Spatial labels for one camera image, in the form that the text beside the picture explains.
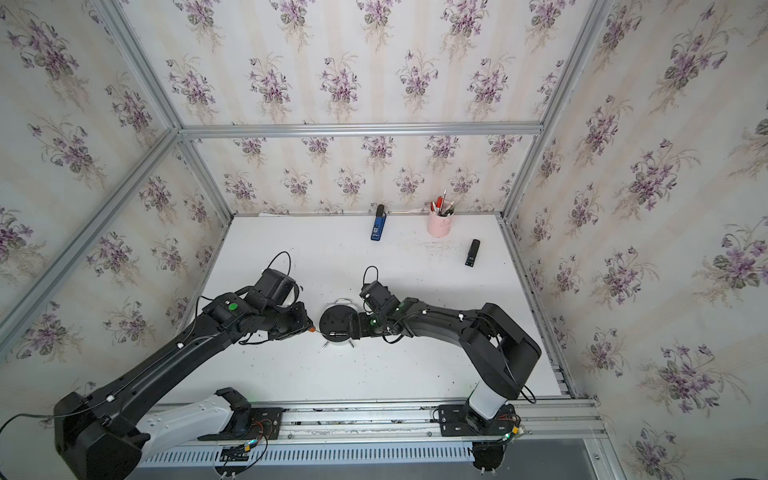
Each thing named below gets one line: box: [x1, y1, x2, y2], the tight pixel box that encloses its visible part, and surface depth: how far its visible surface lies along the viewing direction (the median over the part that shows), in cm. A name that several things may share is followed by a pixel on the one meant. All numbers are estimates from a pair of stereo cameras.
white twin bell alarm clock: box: [319, 298, 359, 348], surface depth 88 cm
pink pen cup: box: [427, 211, 455, 239], surface depth 116 cm
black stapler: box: [464, 238, 481, 268], surface depth 106 cm
